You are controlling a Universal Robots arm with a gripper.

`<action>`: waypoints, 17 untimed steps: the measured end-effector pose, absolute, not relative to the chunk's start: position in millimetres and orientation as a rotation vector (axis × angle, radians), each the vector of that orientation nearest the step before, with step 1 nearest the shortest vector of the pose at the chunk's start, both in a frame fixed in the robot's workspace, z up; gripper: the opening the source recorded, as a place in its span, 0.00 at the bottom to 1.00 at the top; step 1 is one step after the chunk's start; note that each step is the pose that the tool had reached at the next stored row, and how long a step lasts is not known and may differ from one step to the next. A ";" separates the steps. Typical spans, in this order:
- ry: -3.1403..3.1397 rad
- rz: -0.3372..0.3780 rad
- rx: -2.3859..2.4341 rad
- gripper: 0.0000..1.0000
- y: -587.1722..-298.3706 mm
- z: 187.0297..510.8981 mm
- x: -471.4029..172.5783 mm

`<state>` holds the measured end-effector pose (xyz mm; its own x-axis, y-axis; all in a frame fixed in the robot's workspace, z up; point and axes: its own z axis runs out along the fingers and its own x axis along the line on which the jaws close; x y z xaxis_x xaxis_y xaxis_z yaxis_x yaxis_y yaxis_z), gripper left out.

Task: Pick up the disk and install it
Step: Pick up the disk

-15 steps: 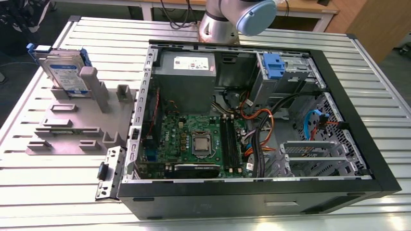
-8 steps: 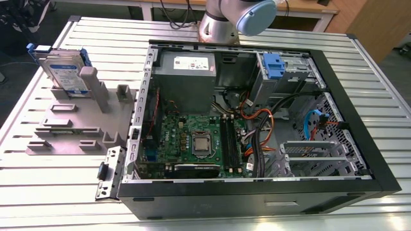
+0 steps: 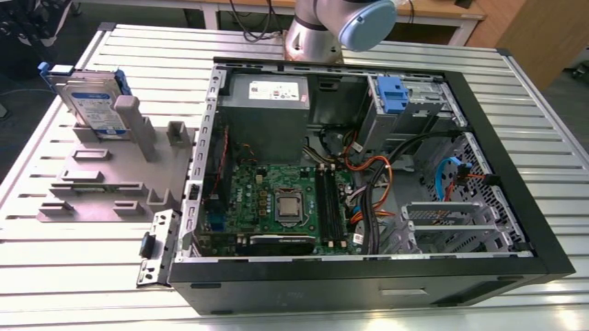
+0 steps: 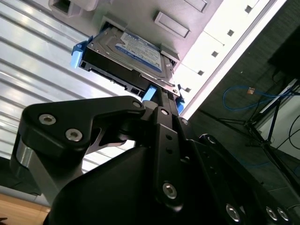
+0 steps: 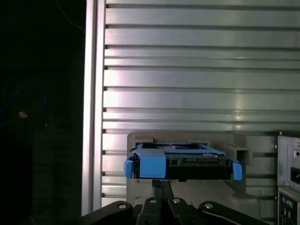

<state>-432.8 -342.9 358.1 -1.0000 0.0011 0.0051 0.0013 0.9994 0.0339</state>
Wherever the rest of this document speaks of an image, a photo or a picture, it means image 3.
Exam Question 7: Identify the blue data wire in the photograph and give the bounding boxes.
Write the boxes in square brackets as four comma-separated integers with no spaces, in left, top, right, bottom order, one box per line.
[434,155,471,203]

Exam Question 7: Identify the hard disk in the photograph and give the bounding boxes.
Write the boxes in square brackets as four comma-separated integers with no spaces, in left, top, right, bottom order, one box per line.
[39,61,135,141]

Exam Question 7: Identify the silver disk bay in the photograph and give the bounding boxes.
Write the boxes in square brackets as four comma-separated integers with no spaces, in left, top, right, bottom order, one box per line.
[399,201,525,254]

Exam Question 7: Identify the green motherboard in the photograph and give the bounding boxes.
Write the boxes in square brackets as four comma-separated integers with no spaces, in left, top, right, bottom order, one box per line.
[195,163,365,258]

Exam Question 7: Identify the CPU socket with metal cover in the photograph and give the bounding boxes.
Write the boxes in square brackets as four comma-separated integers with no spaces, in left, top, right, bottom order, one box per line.
[272,187,310,228]

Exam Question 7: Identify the grey power supply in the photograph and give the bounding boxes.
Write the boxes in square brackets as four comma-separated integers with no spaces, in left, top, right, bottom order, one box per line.
[215,74,310,166]

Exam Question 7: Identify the silver CPU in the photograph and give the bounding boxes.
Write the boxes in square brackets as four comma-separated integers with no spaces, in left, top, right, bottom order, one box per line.
[276,198,303,217]

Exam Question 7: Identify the black RAM slot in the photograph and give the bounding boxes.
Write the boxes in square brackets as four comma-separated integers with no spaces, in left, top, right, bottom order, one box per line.
[327,163,349,250]
[315,163,335,248]

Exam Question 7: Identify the silver optical drive cage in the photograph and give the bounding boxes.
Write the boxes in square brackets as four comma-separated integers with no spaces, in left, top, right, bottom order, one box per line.
[358,72,466,152]

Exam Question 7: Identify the black graphics card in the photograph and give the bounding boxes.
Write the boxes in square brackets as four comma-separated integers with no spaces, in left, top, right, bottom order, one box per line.
[236,233,318,257]

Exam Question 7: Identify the blue plastic drive latch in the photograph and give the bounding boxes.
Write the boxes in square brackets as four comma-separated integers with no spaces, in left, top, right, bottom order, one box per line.
[374,76,410,114]

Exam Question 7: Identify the black PC case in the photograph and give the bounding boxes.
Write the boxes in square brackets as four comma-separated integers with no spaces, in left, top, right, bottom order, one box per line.
[135,57,577,317]

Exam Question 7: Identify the grey parts rack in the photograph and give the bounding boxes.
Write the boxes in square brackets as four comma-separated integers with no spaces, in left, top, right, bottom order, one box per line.
[35,96,196,223]

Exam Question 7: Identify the white metal desk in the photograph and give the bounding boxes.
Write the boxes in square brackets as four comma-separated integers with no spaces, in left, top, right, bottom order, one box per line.
[89,0,295,31]

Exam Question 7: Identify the wooden desk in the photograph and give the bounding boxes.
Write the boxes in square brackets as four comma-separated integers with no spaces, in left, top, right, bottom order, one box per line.
[395,0,487,48]

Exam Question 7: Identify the yellow and black power wires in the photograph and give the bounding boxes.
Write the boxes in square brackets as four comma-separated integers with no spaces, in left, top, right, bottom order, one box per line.
[302,144,345,167]

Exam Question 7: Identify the orange wire bundle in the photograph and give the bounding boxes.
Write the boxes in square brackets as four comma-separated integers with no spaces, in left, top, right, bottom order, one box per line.
[345,155,398,225]

